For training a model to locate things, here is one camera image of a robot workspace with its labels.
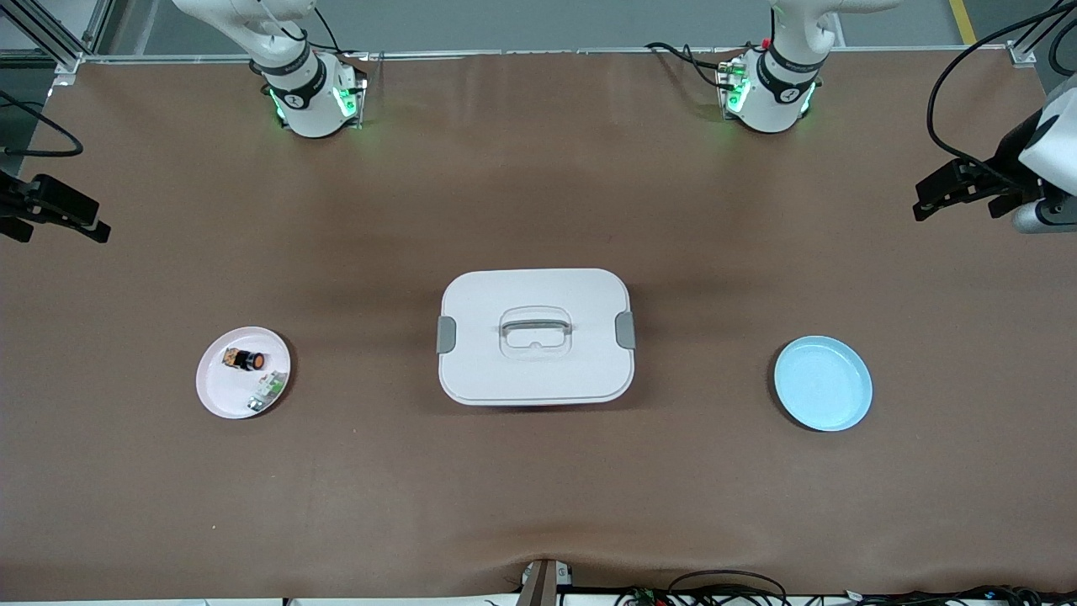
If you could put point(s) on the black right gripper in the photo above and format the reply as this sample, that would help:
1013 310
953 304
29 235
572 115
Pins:
12 204

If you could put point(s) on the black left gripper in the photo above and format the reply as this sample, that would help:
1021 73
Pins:
1007 154

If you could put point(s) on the orange and black switch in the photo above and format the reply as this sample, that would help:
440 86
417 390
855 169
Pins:
246 360

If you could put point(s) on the white lidded storage box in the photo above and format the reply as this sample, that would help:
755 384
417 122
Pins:
538 362

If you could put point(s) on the light blue plate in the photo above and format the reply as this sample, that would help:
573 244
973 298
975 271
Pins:
820 383

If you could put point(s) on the pink plate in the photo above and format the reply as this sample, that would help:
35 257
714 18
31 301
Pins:
223 391

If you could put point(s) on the brown table mat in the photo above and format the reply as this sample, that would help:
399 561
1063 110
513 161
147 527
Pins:
538 488

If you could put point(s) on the small white connector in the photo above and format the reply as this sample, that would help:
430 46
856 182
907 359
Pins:
562 575

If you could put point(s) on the aluminium frame post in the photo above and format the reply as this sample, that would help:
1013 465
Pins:
67 64
1022 55

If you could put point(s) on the green and white switch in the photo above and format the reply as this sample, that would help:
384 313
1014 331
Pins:
267 391

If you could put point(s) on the metal table edge rail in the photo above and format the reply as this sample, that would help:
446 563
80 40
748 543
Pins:
547 53

